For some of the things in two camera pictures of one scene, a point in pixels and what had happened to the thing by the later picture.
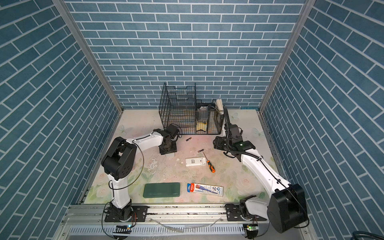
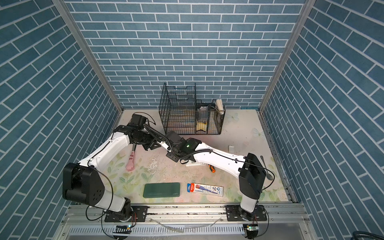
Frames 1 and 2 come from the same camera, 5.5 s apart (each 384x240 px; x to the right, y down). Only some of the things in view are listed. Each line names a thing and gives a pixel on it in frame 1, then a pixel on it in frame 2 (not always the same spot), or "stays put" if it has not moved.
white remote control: [195, 161] stays put
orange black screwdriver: [212, 169] stays put
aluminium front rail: [157, 214] stays put
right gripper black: [217, 144] -> [169, 155]
